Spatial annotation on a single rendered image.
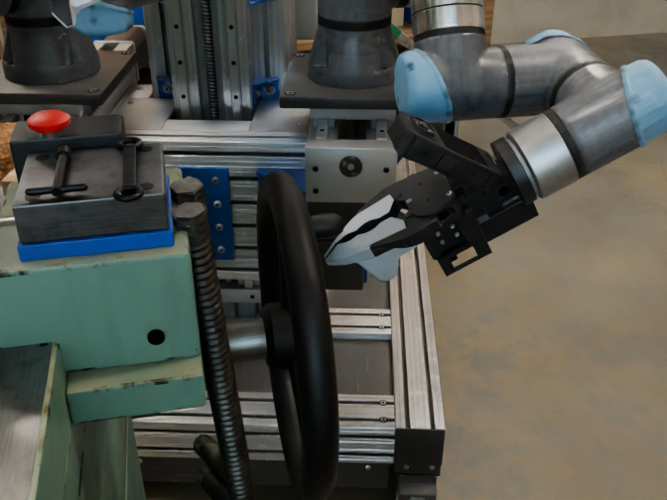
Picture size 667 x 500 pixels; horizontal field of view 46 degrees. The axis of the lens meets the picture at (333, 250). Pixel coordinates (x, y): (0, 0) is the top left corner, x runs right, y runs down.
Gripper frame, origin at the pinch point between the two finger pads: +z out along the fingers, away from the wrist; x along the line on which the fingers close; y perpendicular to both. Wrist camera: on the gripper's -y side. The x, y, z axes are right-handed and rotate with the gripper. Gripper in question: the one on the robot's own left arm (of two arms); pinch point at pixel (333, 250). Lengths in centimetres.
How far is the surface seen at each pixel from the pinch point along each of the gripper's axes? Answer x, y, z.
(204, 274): -16.5, -15.8, 6.0
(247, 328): -11.9, -5.7, 8.0
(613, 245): 114, 134, -53
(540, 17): 323, 168, -107
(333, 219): -0.9, -3.8, -1.9
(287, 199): -12.0, -15.1, -1.4
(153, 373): -21.3, -13.8, 12.0
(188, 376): -22.1, -12.6, 9.9
